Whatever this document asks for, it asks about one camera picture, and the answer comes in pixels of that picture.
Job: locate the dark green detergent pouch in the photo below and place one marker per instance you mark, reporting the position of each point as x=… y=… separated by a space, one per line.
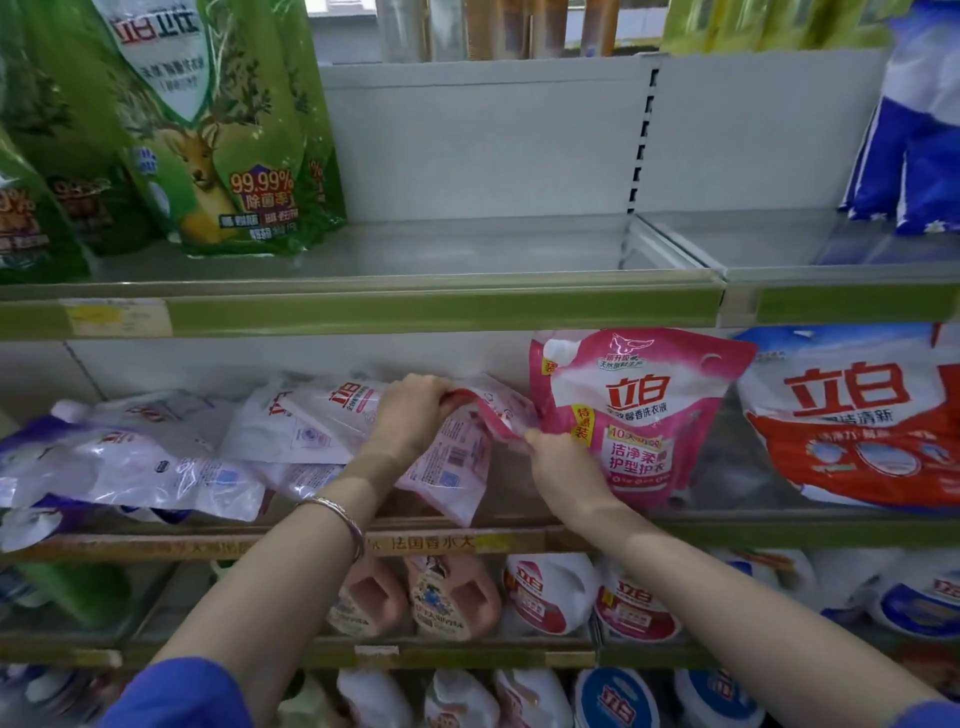
x=34 y=232
x=67 y=135

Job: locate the white bottle orange label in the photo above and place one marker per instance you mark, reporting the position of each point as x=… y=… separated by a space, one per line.
x=772 y=570

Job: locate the red white detergent bag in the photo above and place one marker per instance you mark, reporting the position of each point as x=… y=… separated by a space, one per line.
x=855 y=420

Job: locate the person's right forearm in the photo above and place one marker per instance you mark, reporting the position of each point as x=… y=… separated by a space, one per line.
x=735 y=615

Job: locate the person's right hand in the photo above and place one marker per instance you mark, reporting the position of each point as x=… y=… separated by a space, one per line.
x=566 y=476

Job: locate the brown and clear packages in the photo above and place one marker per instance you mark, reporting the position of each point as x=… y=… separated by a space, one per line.
x=495 y=26

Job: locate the yellow green packets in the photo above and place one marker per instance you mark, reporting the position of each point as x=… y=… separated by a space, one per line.
x=772 y=26

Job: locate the pink white detergent pouch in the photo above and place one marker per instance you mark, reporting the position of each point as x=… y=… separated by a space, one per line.
x=457 y=469

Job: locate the green detergent bottle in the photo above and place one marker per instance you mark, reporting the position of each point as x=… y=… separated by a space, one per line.
x=75 y=592

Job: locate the blue white detergent bag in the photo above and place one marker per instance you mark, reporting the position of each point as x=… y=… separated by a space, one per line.
x=915 y=135

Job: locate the shelf with yellow label strip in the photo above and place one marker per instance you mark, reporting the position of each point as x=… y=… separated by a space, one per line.
x=187 y=544

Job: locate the white bottle red label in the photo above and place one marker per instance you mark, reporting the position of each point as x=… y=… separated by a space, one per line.
x=634 y=607
x=547 y=592

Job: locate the person's left forearm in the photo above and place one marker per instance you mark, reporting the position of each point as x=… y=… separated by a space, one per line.
x=292 y=585

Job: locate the pink detergent bottle picture label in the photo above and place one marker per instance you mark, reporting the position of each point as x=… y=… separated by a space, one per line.
x=450 y=600

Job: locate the pink detergent pouch red logo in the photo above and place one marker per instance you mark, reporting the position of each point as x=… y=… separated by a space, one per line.
x=637 y=420

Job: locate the blue right sleeve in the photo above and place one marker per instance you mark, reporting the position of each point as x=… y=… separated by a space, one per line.
x=930 y=716

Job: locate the person's left hand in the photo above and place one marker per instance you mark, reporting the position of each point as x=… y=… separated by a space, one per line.
x=409 y=424

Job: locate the person's left fingers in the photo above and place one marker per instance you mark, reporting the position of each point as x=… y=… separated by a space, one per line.
x=450 y=391

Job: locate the white detergent bottle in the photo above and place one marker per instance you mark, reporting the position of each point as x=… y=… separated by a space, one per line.
x=532 y=701
x=459 y=701
x=375 y=701

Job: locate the blue left sleeve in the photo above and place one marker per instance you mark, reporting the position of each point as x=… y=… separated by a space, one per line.
x=176 y=697

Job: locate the yellowed price label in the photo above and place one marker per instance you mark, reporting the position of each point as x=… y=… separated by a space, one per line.
x=116 y=318

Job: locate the person's right fingers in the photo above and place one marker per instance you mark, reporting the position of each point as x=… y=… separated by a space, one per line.
x=538 y=444

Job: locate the blue sleeve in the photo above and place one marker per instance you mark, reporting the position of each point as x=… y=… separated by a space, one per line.
x=176 y=697
x=930 y=716

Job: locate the white bottle blue round label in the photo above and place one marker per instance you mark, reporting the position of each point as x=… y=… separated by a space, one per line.
x=615 y=701
x=712 y=701

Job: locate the green deer detergent pouch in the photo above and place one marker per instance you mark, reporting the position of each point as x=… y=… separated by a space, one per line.
x=202 y=127

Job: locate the purple white detergent pouch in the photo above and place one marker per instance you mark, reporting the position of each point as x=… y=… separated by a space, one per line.
x=135 y=472
x=26 y=529
x=150 y=412

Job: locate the plain pink detergent bottle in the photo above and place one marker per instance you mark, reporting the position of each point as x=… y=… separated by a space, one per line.
x=371 y=600

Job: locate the white slotted shelf upright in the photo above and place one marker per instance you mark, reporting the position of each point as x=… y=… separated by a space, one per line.
x=645 y=135

